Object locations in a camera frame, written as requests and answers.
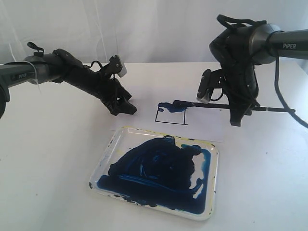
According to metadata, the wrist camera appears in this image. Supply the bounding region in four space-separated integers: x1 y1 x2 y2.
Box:
197 69 214 103
103 55 127 77

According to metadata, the white curtain backdrop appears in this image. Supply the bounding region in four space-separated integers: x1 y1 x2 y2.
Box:
0 0 308 63

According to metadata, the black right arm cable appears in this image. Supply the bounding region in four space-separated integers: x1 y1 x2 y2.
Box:
274 55 308 128

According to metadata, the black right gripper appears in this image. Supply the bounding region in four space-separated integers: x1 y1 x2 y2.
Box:
217 57 259 127

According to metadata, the white paper with black square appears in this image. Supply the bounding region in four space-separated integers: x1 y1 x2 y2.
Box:
133 97 225 142

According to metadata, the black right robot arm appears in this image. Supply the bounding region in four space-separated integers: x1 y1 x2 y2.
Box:
209 23 308 127

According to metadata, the black paintbrush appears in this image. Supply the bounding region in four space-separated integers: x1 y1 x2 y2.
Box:
172 100 295 113

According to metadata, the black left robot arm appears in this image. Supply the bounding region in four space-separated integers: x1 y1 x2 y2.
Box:
0 42 137 116

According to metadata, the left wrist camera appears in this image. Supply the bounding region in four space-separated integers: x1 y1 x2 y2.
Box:
103 55 127 77

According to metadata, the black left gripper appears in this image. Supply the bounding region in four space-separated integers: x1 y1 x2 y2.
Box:
60 49 137 116

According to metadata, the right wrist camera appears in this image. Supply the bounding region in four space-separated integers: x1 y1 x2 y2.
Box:
197 69 214 103

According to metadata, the white paint tray blue paint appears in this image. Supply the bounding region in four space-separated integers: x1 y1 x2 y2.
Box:
89 127 219 221

